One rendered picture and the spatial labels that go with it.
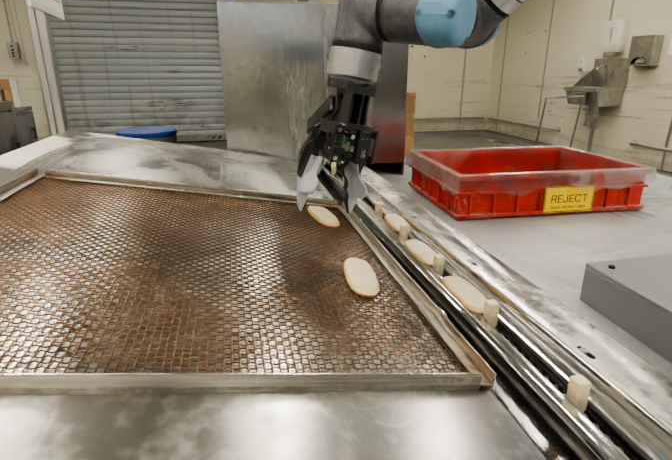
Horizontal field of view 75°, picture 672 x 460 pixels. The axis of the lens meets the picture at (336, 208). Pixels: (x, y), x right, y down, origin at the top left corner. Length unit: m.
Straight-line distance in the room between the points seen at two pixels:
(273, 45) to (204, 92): 6.31
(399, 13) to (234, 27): 0.71
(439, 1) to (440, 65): 7.81
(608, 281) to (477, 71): 8.15
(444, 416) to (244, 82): 1.04
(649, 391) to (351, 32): 0.52
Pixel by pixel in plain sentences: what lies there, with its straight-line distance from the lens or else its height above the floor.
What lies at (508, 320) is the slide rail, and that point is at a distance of 0.57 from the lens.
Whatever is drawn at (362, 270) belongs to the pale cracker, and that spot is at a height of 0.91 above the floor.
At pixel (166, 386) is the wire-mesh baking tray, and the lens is 0.33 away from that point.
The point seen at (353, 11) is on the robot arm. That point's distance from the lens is 0.65.
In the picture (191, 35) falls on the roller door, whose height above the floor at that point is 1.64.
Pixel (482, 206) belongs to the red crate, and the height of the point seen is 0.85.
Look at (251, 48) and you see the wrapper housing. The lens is 1.25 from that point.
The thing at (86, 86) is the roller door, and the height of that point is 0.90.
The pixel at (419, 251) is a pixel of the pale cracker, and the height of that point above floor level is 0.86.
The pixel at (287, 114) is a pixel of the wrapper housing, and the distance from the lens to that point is 1.26.
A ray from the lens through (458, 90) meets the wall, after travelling 8.58.
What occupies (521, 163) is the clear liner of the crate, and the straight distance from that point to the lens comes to 1.37.
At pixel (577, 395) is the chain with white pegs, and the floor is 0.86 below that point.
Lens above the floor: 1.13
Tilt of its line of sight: 17 degrees down
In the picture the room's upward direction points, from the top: straight up
